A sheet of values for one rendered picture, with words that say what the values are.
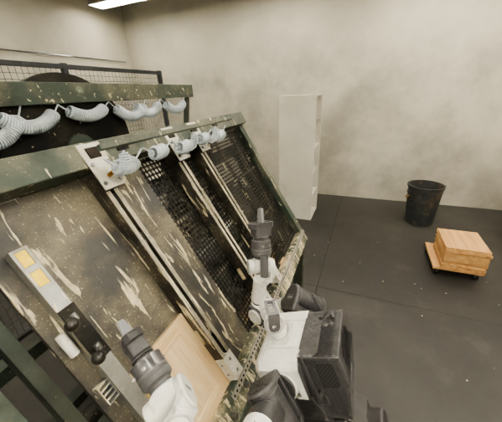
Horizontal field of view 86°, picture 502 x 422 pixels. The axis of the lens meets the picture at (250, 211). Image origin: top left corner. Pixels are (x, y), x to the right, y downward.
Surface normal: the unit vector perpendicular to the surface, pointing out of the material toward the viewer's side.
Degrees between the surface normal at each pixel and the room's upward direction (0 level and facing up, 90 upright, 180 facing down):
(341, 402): 90
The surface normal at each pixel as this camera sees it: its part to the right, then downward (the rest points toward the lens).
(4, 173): 0.78, -0.37
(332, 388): -0.36, 0.39
